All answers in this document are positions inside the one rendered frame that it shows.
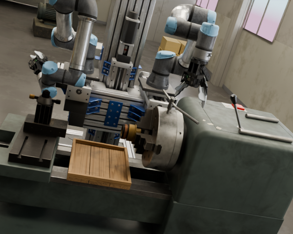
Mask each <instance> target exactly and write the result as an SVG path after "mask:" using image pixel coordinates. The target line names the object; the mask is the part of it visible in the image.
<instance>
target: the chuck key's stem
mask: <svg viewBox="0 0 293 234"><path fill-rule="evenodd" d="M174 101H175V98H174V97H171V98H170V101H169V104H168V106H167V111H166V113H167V114H169V112H170V110H171V109H172V106H173V105H172V104H171V103H172V102H174Z"/></svg>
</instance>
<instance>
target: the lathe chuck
mask: <svg viewBox="0 0 293 234"><path fill-rule="evenodd" d="M165 111H167V108H164V107H160V106H155V110H154V117H153V125H152V129H153V130H151V131H148V130H145V132H144V134H147V135H152V137H153V140H154V143H155V145H157V146H158V144H159V145H160V146H161V149H160V153H158V154H156V153H155V152H153V151H152V150H145V151H144V153H143V155H142V164H143V166H144V167H145V168H150V169H157V170H164V169H165V168H166V167H167V165H168V164H169V161H170V159H171V156H172V153H173V149H174V145H175V140H176V134H177V115H176V112H175V110H173V109H171V110H170V113H171V114H170V115H167V114H166V113H164V112H165ZM153 166H158V167H159V168H153Z"/></svg>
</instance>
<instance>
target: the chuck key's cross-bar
mask: <svg viewBox="0 0 293 234"><path fill-rule="evenodd" d="M162 91H163V92H164V94H165V95H166V97H167V98H168V99H169V100H170V97H169V95H168V94H167V93H166V91H165V90H162ZM171 104H172V105H173V106H174V108H175V109H177V110H178V111H179V112H181V113H182V114H184V115H185V116H186V117H188V118H189V119H191V120H192V121H193V122H195V123H196V124H199V122H198V121H197V120H195V119H194V118H192V117H191V116H190V115H188V114H187V113H185V112H184V111H183V110H181V109H180V108H178V107H177V106H176V105H175V103H174V102H172V103H171Z"/></svg>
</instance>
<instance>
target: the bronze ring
mask: <svg viewBox="0 0 293 234"><path fill-rule="evenodd" d="M136 133H141V128H137V125H136V124H135V125H133V124H129V125H127V124H123V125H122V128H121V132H120V138H121V139H126V141H131V142H132V143H133V142H134V140H135V136H136Z"/></svg>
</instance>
